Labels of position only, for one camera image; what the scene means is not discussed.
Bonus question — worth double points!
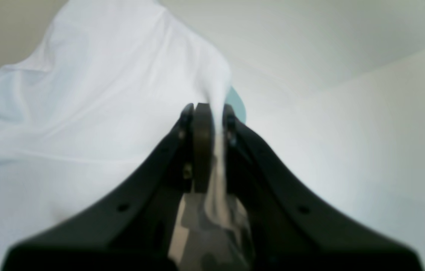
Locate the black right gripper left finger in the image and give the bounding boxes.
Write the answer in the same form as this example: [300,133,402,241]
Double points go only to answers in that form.
[2,103,214,271]

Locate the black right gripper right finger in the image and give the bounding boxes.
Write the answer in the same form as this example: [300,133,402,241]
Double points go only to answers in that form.
[223,105,423,271]

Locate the white T-shirt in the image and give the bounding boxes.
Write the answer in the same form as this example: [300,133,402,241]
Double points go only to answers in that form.
[0,0,246,269]

